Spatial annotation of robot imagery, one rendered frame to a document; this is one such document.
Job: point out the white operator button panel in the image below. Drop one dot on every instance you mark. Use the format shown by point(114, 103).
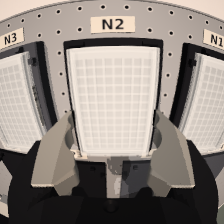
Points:
point(3, 205)

